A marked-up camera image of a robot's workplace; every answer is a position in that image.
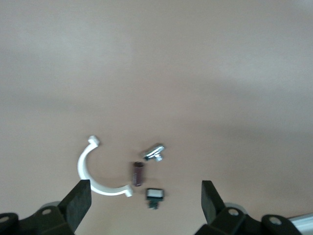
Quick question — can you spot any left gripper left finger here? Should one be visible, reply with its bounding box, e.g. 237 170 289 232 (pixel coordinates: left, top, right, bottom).
0 179 92 235

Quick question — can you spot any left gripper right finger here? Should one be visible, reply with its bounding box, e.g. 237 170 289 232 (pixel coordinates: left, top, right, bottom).
194 180 303 235

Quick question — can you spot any brown table cover mat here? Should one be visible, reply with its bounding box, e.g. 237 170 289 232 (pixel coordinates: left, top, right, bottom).
0 0 313 235

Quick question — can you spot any brown cylindrical part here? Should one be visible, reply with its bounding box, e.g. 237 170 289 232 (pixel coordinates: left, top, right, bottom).
132 161 145 187

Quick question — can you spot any chrome metal fitting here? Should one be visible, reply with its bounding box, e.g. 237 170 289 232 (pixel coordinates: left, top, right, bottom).
141 142 165 163

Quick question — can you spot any black switch white face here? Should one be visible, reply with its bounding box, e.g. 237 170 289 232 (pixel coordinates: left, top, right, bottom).
144 188 166 211

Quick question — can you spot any white semicircular pipe clamp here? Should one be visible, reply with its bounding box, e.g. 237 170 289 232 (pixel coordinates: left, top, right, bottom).
77 135 134 198

